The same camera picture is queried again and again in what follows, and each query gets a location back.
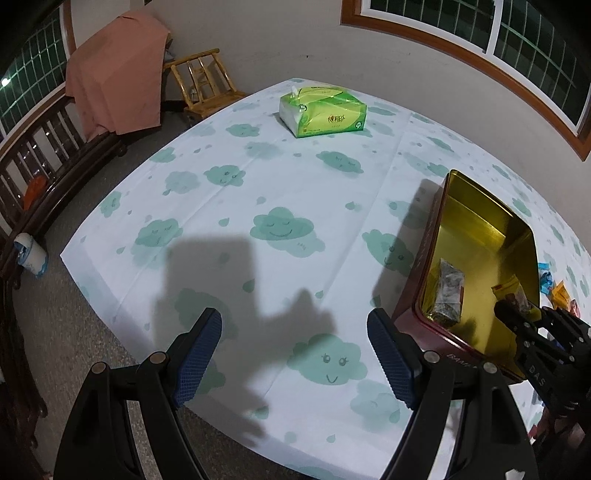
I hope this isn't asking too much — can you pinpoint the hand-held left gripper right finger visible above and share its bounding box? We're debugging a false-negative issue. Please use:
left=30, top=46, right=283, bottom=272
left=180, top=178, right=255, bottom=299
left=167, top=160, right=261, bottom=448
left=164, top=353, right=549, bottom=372
left=367, top=308, right=541, bottom=480

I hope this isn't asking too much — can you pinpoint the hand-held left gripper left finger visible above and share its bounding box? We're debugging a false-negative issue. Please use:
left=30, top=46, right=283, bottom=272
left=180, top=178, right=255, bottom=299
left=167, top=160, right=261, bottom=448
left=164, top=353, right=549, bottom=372
left=54, top=307, right=223, bottom=480

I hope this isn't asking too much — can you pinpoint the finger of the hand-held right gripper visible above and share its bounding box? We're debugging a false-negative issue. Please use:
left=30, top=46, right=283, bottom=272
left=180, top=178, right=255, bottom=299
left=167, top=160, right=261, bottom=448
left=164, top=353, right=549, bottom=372
left=493, top=299, right=561, bottom=398
left=538, top=305, right=591, bottom=356

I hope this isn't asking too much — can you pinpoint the dark red gold tin box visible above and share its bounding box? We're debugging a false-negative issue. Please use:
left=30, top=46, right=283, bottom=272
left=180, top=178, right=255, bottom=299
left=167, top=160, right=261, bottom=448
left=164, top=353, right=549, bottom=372
left=392, top=169, right=542, bottom=383

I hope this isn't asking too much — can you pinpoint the grey green snack packet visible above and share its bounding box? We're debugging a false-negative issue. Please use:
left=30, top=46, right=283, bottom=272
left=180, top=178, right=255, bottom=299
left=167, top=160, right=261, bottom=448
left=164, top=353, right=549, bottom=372
left=434, top=258, right=465, bottom=324

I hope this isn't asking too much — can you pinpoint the cloud print tablecloth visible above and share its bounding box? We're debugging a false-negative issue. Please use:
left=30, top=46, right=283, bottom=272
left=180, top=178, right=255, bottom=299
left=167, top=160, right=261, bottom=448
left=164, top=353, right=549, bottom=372
left=60, top=78, right=591, bottom=480

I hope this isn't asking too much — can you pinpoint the orange plastic bag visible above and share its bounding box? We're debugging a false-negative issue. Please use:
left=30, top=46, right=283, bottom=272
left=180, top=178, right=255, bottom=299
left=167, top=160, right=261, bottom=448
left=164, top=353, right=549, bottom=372
left=23, top=179, right=47, bottom=208

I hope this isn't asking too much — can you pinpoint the green tissue pack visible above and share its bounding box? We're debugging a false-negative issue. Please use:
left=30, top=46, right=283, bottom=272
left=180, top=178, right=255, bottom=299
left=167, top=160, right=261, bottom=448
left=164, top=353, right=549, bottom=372
left=278, top=86, right=368, bottom=138

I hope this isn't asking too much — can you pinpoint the dark wooden bench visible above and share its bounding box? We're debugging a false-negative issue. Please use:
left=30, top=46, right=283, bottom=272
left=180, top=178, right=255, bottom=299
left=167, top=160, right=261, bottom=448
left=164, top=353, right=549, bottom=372
left=0, top=95, right=127, bottom=287

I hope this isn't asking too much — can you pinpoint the light wooden chair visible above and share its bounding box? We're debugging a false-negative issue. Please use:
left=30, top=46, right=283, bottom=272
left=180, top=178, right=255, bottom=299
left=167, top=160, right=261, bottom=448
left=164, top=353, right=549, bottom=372
left=165, top=48, right=247, bottom=121

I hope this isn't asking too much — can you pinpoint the wood framed window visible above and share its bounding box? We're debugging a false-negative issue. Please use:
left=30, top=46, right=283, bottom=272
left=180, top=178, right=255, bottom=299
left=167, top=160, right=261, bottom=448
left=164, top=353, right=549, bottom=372
left=342, top=0, right=591, bottom=162

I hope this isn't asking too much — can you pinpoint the pink cloth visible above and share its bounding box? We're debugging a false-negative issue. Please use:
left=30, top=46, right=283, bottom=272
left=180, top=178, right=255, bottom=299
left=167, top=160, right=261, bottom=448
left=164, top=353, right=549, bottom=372
left=65, top=10, right=170, bottom=139

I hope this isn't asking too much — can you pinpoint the barred window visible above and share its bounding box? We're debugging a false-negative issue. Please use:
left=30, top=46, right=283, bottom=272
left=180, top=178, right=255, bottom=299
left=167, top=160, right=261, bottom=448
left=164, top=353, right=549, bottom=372
left=0, top=0, right=77, bottom=144

